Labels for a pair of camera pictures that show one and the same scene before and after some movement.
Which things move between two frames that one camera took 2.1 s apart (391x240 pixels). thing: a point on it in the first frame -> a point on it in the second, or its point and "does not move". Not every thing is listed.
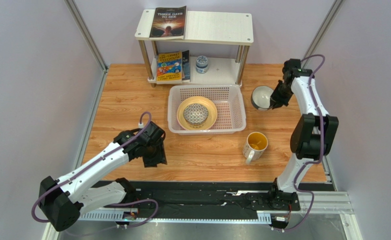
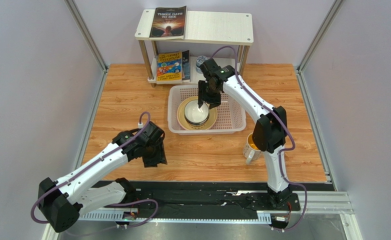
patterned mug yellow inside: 254,146 does not move
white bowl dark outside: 260,98 -> 195,115
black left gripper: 160,157 does not move
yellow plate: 211,108 does not move
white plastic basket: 228,98 does not move
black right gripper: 279,96 -> 208,94
